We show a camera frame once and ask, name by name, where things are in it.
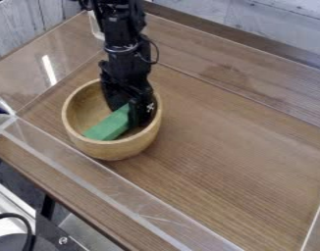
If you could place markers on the green rectangular block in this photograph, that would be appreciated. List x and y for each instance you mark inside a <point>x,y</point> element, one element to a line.
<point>111,126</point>

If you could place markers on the black table leg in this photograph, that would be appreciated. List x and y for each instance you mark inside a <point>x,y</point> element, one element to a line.
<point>47,207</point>

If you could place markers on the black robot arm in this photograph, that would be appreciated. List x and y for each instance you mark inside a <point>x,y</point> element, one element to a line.
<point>120,20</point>

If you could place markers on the brown wooden bowl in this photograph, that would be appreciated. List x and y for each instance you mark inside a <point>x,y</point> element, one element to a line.
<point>83,110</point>

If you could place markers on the grey metal base plate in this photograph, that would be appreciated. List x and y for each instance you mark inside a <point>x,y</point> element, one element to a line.
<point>72,235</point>

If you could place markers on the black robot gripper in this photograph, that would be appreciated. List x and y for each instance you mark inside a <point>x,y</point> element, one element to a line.
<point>124,83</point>

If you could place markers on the clear acrylic tray walls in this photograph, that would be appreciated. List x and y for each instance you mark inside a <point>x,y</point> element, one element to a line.
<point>229,179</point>

